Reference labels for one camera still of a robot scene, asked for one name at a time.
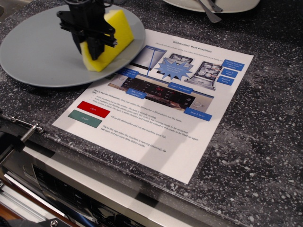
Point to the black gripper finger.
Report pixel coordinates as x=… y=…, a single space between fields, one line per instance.
x=79 y=38
x=96 y=46

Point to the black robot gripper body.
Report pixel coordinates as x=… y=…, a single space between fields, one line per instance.
x=87 y=16

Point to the grey round plate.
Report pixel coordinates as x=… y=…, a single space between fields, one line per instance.
x=38 y=52

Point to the laminated dishwasher instruction sheet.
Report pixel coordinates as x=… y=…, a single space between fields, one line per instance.
x=161 y=110

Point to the metal spoon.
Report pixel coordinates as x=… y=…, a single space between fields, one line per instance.
x=211 y=16

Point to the black metal clamp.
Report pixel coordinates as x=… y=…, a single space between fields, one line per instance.
x=10 y=143

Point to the metal fork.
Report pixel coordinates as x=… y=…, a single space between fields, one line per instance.
x=214 y=6

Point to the black bracket with screw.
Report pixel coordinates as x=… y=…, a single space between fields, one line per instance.
x=53 y=223

